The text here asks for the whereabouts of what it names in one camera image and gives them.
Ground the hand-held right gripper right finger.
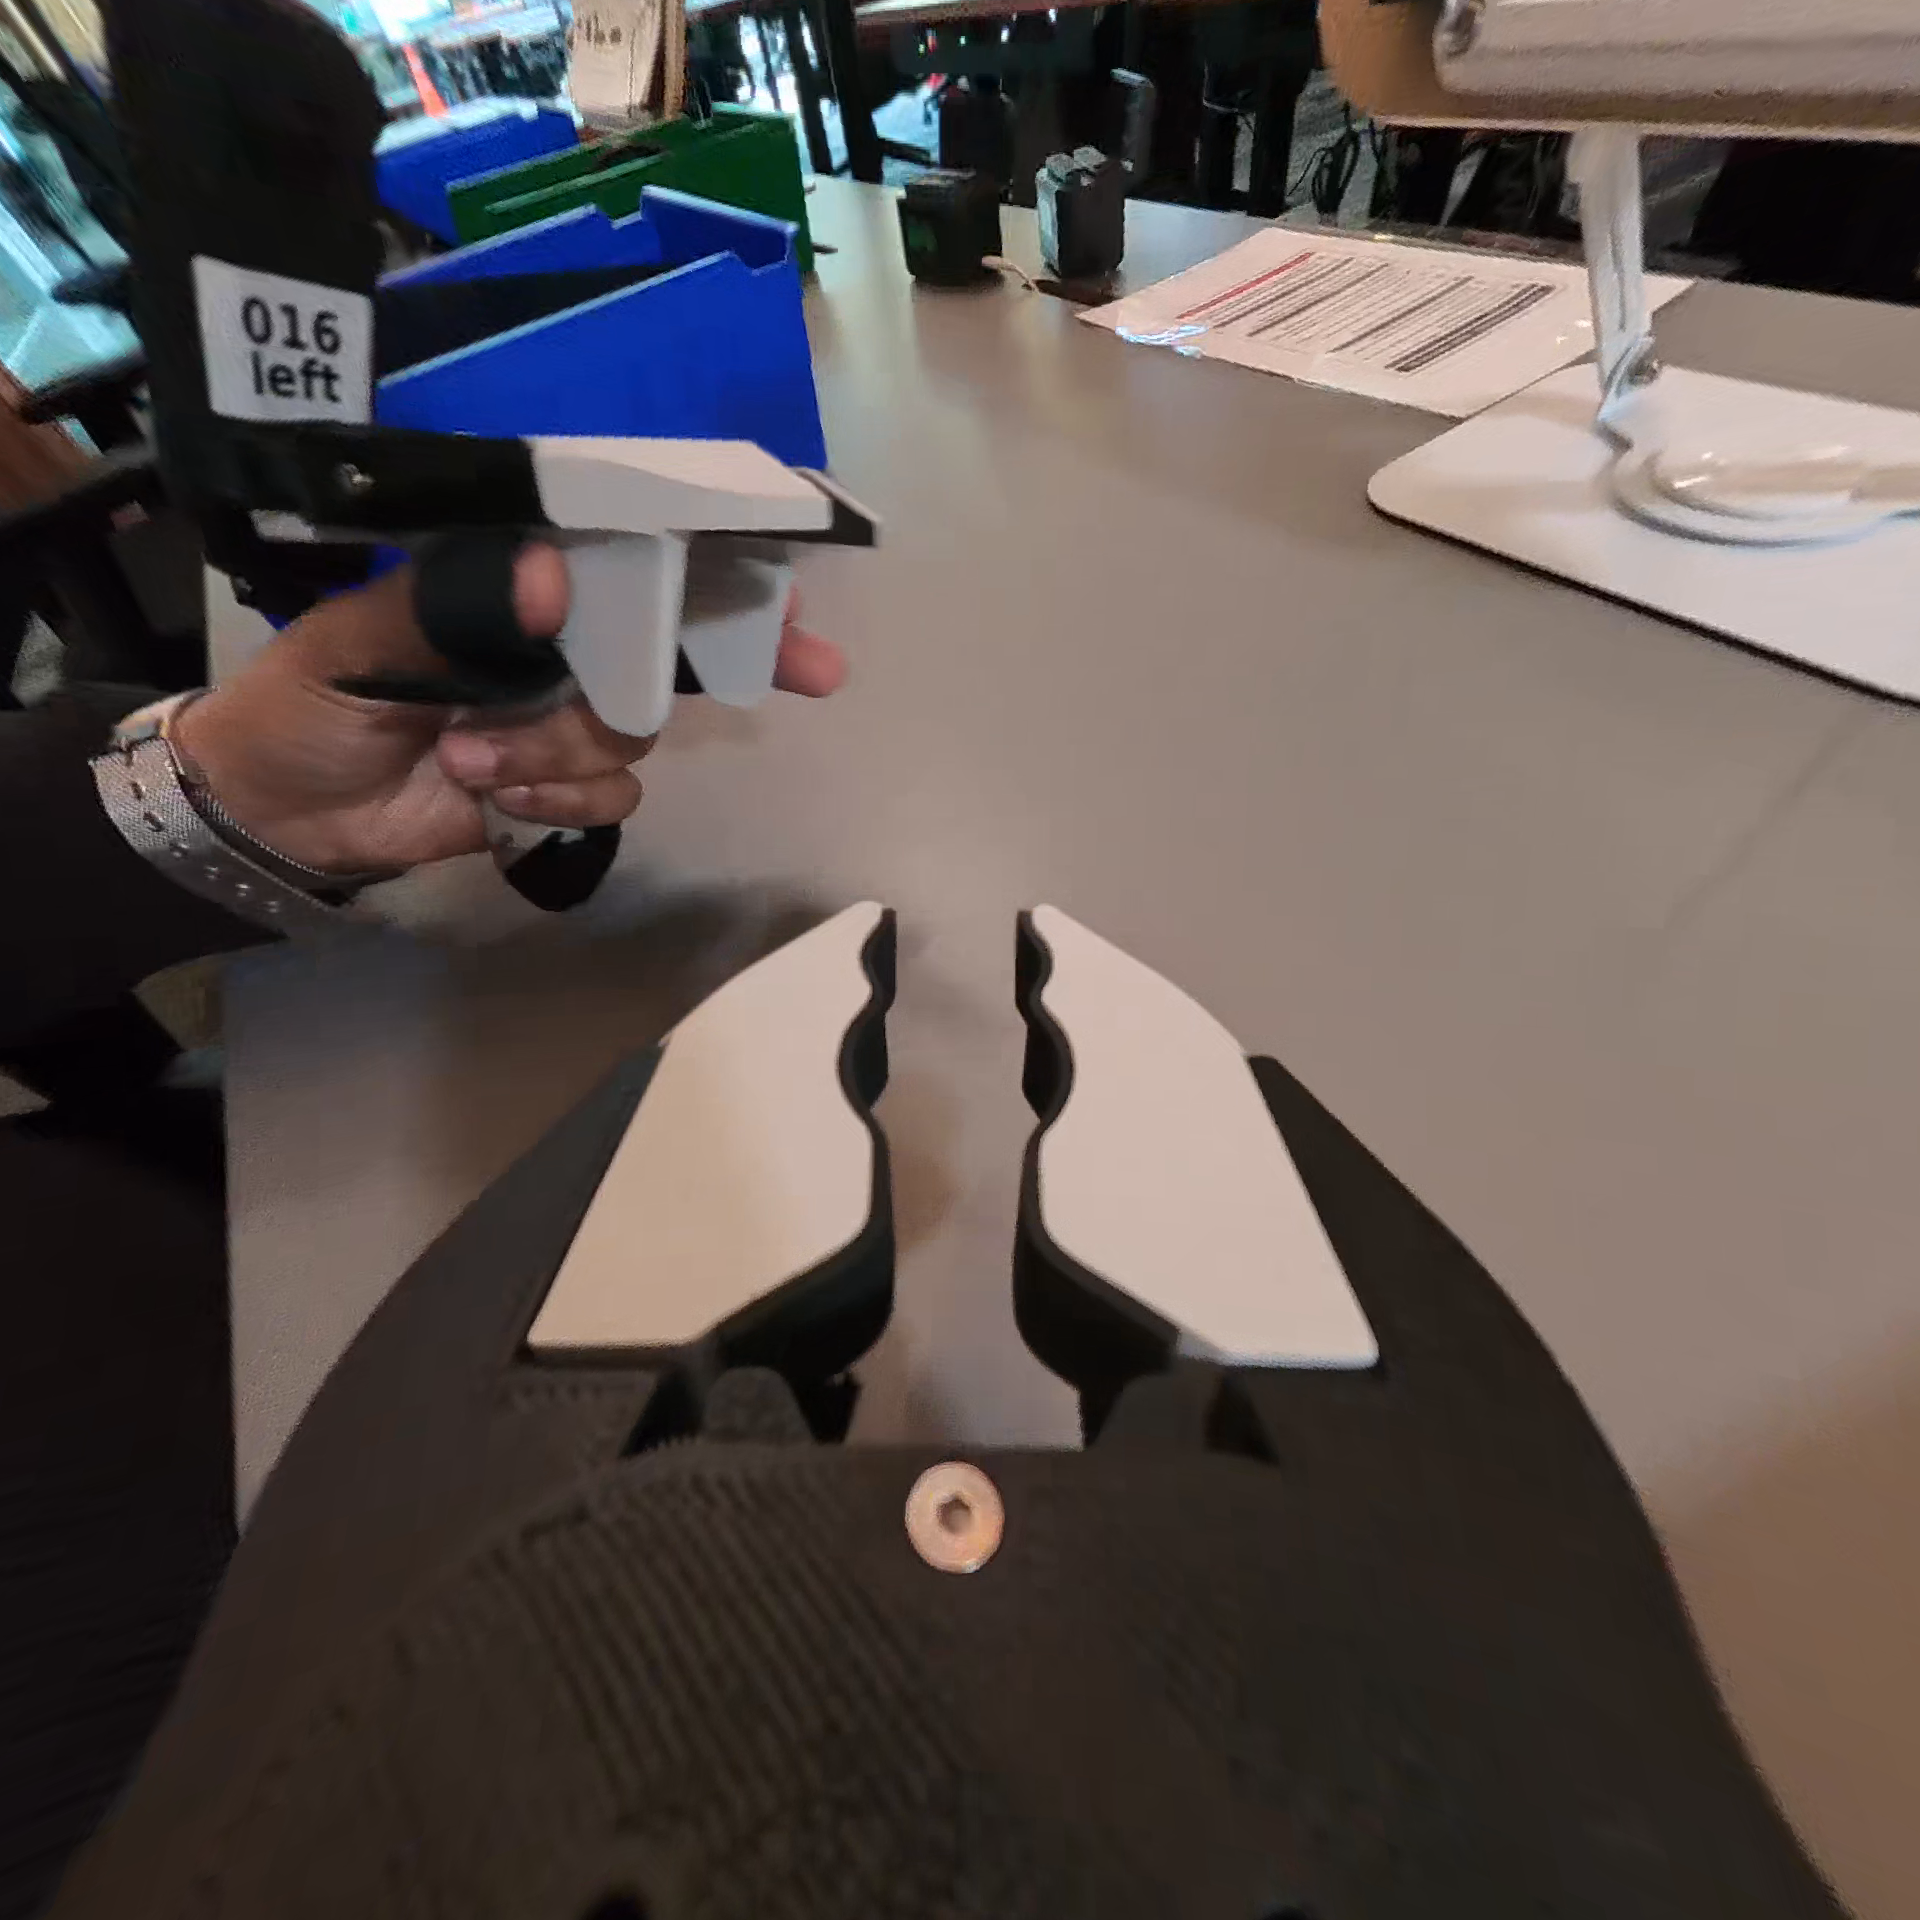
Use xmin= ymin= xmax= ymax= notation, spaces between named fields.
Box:
xmin=1014 ymin=903 xmax=1382 ymax=1391

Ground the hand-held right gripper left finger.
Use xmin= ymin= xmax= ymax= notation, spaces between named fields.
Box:
xmin=524 ymin=901 xmax=900 ymax=1382

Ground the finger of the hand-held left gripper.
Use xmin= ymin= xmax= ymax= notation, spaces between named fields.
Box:
xmin=528 ymin=439 xmax=842 ymax=741
xmin=682 ymin=468 xmax=883 ymax=711

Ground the blue storage bin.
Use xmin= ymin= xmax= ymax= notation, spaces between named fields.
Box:
xmin=266 ymin=187 xmax=829 ymax=632
xmin=371 ymin=105 xmax=583 ymax=246

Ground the person's left forearm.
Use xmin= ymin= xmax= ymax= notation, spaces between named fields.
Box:
xmin=0 ymin=679 xmax=287 ymax=1060

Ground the person's left hand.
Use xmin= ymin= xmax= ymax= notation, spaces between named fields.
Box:
xmin=176 ymin=543 xmax=851 ymax=888

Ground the green storage bin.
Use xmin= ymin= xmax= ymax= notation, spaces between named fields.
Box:
xmin=446 ymin=112 xmax=816 ymax=276

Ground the black charger block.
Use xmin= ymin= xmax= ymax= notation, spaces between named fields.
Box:
xmin=896 ymin=168 xmax=1004 ymax=288

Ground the cardboard sheet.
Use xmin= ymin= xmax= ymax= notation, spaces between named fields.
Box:
xmin=566 ymin=0 xmax=689 ymax=130

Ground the black office chair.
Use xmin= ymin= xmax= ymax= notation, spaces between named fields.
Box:
xmin=0 ymin=353 xmax=211 ymax=700

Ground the dark grey battery block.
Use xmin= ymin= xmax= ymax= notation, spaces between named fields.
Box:
xmin=1034 ymin=147 xmax=1131 ymax=283

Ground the silver mesh wristwatch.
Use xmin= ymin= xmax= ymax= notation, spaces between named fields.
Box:
xmin=86 ymin=692 xmax=362 ymax=936

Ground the printed paper sheet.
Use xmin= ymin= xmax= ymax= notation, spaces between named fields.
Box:
xmin=1076 ymin=224 xmax=1697 ymax=422

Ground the dark background desk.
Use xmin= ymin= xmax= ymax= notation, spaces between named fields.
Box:
xmin=682 ymin=0 xmax=1329 ymax=221

